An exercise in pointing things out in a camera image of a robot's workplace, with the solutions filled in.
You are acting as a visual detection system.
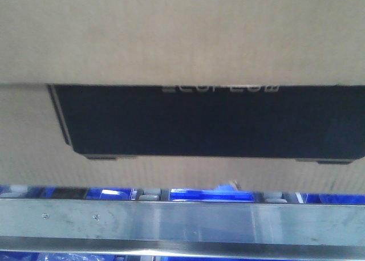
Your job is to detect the grey shelf roller middle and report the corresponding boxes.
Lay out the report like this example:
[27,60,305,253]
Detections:
[138,188,161,201]

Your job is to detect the metal shelf front rail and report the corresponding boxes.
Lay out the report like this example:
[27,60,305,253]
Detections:
[1,198,364,260]

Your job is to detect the grey shelf roller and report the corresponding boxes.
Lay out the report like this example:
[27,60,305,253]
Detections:
[0,185,29,198]
[138,188,161,201]
[262,191,287,203]

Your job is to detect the brown cardboard box black print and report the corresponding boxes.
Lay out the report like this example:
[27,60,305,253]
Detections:
[1,0,364,194]

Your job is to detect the right rail screw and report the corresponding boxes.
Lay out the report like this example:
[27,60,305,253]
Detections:
[93,214,100,221]

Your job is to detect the grey shelf roller left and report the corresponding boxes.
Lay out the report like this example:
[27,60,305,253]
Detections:
[0,185,29,198]

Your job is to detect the grey shelf roller right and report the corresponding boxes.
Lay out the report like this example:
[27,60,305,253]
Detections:
[262,191,287,203]

